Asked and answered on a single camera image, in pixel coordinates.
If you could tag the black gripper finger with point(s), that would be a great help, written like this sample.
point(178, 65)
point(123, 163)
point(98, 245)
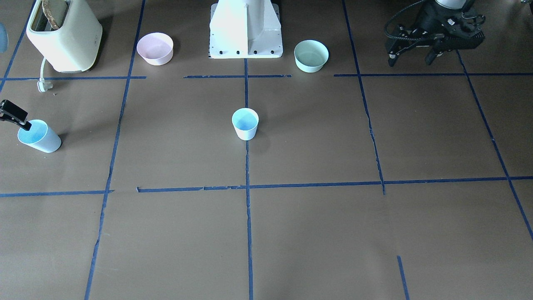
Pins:
point(12, 113)

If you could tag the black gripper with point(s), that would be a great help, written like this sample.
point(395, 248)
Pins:
point(429, 18)

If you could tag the blue cup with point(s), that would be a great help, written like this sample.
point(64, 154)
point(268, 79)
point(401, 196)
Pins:
point(40, 136)
point(245, 122)

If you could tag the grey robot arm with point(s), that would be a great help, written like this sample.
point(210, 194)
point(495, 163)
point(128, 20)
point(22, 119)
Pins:
point(402, 34)

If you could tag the white toaster plug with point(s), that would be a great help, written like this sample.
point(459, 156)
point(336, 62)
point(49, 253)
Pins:
point(42, 84)

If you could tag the cream toaster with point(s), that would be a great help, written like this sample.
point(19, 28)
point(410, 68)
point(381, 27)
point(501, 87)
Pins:
point(73, 45)

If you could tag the green bowl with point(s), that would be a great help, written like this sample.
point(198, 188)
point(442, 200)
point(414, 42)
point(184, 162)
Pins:
point(310, 55)

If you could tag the toast slice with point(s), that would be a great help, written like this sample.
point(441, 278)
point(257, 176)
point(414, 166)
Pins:
point(54, 12)

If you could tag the pink bowl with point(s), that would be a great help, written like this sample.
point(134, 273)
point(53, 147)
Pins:
point(156, 48)

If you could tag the white pedestal column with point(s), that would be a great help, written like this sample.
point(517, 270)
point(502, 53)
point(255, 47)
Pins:
point(245, 29)

